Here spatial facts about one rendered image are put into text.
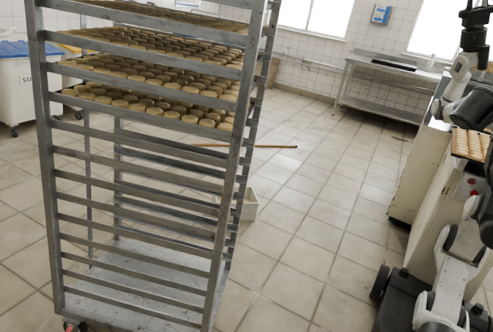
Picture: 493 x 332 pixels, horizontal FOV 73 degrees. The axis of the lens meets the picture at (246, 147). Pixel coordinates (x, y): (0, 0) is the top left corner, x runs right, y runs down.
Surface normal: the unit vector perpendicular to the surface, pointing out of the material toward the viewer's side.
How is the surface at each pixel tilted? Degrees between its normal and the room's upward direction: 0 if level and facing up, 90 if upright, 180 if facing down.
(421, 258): 90
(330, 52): 90
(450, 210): 90
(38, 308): 0
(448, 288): 33
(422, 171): 90
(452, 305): 19
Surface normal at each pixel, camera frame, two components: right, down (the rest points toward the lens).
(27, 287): 0.17, -0.90
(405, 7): -0.44, 0.30
